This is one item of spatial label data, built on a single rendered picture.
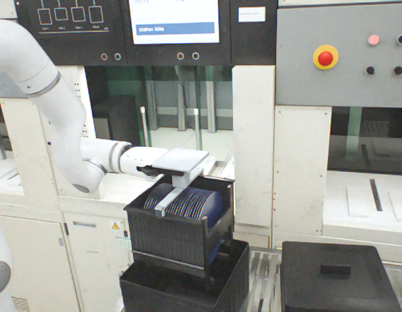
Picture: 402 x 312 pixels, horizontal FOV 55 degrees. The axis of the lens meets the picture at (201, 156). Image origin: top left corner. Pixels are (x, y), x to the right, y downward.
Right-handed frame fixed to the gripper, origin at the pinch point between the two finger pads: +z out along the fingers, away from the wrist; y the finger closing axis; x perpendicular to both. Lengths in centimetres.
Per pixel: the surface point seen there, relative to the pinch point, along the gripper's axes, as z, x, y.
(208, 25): -5.6, 30.7, -34.1
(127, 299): -11.7, -34.9, 13.5
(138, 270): -13.4, -32.6, 4.6
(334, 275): 38, -35, -16
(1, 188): -106, -36, -26
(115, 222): -48, -44, -29
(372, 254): 47, -35, -30
